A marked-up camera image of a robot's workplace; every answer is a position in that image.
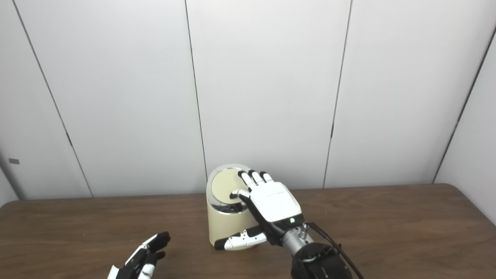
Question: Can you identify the cream-colored bin body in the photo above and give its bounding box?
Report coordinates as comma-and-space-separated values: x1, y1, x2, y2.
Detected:
206, 164, 261, 248

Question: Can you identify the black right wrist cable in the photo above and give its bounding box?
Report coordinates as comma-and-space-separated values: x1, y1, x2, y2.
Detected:
304, 222, 365, 279

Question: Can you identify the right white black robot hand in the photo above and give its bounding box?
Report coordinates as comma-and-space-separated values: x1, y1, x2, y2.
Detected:
214, 170, 303, 251

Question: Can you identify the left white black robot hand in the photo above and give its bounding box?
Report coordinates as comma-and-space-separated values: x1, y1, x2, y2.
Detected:
107, 232, 171, 279

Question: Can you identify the round cream bin lid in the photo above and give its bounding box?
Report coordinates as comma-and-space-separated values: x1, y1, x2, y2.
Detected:
210, 168, 252, 204

